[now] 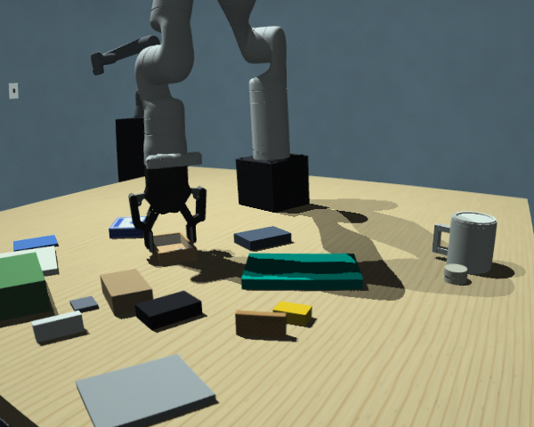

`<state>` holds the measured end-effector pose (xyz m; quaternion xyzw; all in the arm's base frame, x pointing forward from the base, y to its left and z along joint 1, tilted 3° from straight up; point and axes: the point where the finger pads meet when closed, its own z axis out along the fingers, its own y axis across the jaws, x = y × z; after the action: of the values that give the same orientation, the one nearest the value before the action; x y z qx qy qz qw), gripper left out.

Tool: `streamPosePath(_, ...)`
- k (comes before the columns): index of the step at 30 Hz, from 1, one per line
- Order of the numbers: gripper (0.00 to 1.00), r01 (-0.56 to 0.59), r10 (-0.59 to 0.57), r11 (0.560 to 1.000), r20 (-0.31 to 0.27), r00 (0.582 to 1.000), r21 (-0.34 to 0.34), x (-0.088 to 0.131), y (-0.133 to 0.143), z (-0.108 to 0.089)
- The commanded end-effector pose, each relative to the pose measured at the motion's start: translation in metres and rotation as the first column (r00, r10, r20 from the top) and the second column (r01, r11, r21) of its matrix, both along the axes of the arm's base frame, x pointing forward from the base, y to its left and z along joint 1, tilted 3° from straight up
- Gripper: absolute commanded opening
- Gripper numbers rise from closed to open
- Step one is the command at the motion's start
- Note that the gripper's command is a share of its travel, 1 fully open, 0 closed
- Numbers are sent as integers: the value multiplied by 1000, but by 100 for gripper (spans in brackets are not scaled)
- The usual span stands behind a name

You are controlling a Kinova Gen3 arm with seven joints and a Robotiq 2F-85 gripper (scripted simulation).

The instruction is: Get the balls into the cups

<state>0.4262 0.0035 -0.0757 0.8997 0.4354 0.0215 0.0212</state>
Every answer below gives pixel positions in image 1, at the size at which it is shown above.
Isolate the green rectangular block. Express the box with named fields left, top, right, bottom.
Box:
left=0, top=252, right=51, bottom=321

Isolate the yellow rectangular block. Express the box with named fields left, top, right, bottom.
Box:
left=272, top=302, right=312, bottom=326

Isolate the teal flat rectangular block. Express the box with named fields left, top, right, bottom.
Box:
left=241, top=253, right=363, bottom=290

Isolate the blue flat rectangle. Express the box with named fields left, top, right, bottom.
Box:
left=13, top=235, right=59, bottom=252

